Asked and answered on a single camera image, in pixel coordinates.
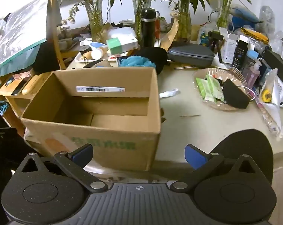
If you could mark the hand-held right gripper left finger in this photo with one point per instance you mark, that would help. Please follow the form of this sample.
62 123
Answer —
83 155

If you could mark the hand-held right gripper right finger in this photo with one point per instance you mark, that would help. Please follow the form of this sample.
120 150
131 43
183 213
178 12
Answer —
195 156

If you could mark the cardboard box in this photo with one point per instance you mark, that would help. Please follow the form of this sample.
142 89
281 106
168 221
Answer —
108 145

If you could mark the black oval foam pad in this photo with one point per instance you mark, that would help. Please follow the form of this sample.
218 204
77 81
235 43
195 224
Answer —
247 143

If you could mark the blue cloth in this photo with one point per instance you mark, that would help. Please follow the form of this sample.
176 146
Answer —
136 61

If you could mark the black fabric cap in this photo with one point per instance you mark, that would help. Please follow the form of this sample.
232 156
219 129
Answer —
153 56

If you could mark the white soft plastic bag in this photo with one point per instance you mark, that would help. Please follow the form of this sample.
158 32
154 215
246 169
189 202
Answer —
120 31

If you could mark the white ribbon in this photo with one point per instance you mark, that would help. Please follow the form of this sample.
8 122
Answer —
168 93

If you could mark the green wet wipe packet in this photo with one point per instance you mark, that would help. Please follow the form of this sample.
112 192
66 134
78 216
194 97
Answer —
201 88
214 89

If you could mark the black pouch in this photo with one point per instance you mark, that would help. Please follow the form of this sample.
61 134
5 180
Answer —
235 96

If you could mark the wooden stool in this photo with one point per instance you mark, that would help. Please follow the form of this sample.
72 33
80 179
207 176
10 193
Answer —
30 86

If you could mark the white crinkled plastic bag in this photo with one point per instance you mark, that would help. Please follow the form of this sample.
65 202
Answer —
274 112

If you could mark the yellow tape measure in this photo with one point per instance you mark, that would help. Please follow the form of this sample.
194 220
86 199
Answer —
267 96

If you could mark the smartphone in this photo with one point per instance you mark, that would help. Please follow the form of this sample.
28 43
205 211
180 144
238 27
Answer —
17 88

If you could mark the white plastic tray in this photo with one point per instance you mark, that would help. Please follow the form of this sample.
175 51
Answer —
78 57

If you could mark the pink soap dispenser bottle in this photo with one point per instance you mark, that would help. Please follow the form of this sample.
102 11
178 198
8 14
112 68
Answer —
251 73

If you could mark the grey zip case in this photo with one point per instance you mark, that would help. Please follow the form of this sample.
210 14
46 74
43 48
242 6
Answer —
190 55

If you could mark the white pill bottle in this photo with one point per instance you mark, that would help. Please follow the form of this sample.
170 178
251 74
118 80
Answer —
97 54

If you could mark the black cloth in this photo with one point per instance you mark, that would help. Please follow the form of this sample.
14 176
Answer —
45 58

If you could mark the wooden side table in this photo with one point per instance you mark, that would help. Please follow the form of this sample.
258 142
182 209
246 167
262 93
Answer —
71 51

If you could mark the white blue spray bottle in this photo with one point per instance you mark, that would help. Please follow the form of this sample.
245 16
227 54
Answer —
94 45

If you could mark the tall white carton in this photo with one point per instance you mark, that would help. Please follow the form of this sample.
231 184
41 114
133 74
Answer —
229 48

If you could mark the tall black carton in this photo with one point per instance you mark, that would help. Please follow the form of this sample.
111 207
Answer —
240 51

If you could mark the green white tissue box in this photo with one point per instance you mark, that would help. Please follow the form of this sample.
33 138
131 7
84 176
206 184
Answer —
122 43

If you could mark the small black tripod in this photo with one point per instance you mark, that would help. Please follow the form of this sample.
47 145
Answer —
214 37

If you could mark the brown paper bag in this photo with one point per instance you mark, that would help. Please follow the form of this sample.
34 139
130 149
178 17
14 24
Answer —
168 37

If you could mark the black device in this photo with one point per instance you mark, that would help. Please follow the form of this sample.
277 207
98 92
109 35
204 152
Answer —
276 65

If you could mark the wooden chair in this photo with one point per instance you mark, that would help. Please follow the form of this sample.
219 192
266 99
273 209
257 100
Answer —
54 35

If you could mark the crumpled brown paper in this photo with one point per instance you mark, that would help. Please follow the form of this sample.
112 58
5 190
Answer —
106 29

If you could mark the glass vase with bamboo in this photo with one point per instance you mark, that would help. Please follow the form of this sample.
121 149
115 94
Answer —
185 25
140 11
223 16

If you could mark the black thermos bottle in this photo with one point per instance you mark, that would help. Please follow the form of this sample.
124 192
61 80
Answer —
148 30

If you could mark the glass vase with dried flowers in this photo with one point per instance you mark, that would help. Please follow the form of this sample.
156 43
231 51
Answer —
94 21

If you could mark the yellow black bag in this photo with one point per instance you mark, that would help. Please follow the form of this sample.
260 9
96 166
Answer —
255 34

